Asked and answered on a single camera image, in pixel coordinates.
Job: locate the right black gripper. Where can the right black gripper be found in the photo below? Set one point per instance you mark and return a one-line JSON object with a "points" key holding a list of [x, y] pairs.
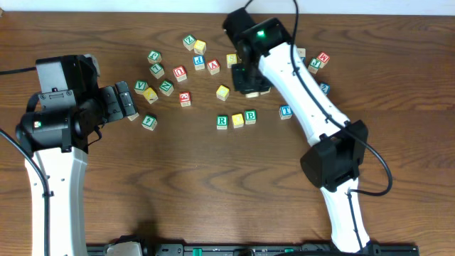
{"points": [[242, 85]]}

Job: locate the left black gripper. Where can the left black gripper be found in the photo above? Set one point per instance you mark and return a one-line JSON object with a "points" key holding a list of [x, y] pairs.
{"points": [[109, 104]]}

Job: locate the green B block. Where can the green B block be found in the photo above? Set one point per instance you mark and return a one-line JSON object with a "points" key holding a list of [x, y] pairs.
{"points": [[250, 116]]}

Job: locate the yellow O block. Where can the yellow O block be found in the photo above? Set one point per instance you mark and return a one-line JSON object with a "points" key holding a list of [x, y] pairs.
{"points": [[238, 120]]}

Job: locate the green R block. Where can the green R block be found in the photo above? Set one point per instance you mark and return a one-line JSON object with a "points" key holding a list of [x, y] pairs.
{"points": [[222, 122]]}

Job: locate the blue T block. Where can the blue T block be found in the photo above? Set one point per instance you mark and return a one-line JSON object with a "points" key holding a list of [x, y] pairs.
{"points": [[285, 112]]}

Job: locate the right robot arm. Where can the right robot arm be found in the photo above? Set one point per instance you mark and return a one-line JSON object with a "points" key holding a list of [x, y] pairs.
{"points": [[268, 59]]}

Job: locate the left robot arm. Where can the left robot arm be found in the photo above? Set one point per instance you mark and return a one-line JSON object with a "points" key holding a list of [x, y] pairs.
{"points": [[54, 133]]}

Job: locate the green V block right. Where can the green V block right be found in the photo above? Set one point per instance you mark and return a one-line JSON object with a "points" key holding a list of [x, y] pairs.
{"points": [[266, 91]]}

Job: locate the green v block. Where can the green v block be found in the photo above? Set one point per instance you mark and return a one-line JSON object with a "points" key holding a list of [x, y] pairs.
{"points": [[266, 91], [140, 86]]}

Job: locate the green V block left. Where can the green V block left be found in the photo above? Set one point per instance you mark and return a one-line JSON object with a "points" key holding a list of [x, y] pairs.
{"points": [[140, 86]]}

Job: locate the green 4 block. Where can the green 4 block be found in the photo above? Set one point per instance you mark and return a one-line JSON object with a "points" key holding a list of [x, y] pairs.
{"points": [[149, 122]]}

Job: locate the yellow block beside R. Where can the yellow block beside R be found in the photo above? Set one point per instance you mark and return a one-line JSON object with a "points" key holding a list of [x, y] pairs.
{"points": [[222, 93]]}

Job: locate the red A block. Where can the red A block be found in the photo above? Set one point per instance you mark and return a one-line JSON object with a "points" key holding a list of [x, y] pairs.
{"points": [[213, 67]]}

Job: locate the green N block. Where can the green N block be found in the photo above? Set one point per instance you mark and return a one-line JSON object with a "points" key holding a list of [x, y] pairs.
{"points": [[166, 87]]}

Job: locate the green 7 block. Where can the green 7 block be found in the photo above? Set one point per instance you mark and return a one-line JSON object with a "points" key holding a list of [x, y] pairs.
{"points": [[157, 70]]}

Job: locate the blue P block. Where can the blue P block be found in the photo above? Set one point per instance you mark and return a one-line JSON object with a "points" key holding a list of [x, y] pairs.
{"points": [[199, 62]]}

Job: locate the green J block left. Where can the green J block left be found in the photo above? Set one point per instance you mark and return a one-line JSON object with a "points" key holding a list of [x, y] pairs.
{"points": [[154, 57]]}

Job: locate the green j block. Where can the green j block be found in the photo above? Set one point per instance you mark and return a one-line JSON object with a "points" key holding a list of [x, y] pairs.
{"points": [[314, 65], [154, 57]]}

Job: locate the yellow block beside Z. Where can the yellow block beside Z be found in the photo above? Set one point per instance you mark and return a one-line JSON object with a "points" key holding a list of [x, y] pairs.
{"points": [[200, 47]]}

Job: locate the white X block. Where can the white X block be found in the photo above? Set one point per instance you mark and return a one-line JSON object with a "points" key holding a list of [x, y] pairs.
{"points": [[302, 54]]}

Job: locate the red U block left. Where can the red U block left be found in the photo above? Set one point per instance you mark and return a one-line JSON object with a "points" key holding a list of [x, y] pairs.
{"points": [[180, 73]]}

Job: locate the green J block right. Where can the green J block right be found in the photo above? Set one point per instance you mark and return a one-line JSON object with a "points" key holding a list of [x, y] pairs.
{"points": [[314, 65]]}

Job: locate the green Z block top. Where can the green Z block top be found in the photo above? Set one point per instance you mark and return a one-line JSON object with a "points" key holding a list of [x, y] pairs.
{"points": [[189, 41]]}

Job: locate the red M block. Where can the red M block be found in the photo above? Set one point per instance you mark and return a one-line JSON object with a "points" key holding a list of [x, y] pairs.
{"points": [[323, 58]]}

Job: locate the blue 2 block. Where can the blue 2 block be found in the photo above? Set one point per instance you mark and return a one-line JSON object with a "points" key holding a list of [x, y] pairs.
{"points": [[325, 88]]}

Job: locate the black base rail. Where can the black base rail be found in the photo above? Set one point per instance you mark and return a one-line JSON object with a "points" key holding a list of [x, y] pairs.
{"points": [[135, 245]]}

